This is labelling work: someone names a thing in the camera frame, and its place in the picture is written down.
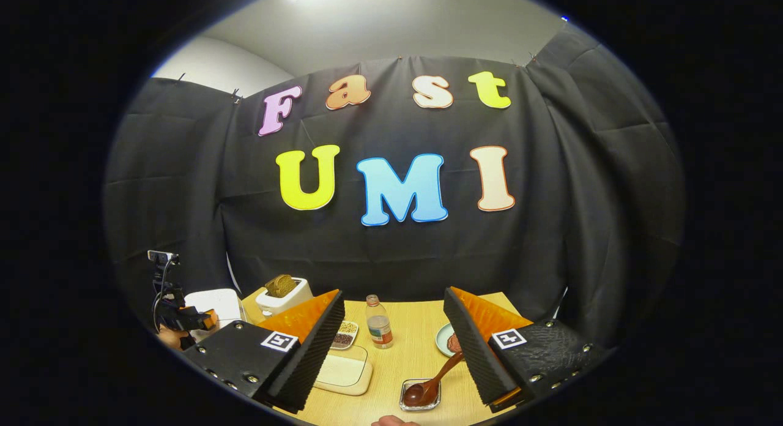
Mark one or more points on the pale green plate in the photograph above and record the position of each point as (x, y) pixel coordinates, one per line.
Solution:
(441, 340)

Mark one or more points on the white divided grain dish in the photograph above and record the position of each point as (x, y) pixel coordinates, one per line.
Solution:
(345, 337)

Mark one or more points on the red steak piece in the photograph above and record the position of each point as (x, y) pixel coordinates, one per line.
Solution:
(456, 343)

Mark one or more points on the white toaster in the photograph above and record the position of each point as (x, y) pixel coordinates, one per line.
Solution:
(284, 305)

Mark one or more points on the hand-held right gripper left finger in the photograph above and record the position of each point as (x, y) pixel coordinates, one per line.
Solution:
(306, 365)

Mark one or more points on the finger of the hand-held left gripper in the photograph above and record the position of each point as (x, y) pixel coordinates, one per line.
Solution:
(210, 320)

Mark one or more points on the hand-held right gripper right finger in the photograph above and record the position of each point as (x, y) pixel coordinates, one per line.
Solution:
(474, 355)

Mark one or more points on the white rice cooker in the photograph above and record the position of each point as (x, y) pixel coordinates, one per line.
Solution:
(217, 303)

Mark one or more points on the black backdrop cloth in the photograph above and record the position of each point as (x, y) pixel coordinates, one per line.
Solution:
(397, 254)

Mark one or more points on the brown bread slice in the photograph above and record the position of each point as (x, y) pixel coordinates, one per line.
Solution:
(281, 285)

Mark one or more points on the brown wooden spoon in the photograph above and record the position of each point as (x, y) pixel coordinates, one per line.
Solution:
(419, 394)

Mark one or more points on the clear plastic bottle red label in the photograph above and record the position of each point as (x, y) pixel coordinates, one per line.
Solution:
(379, 328)

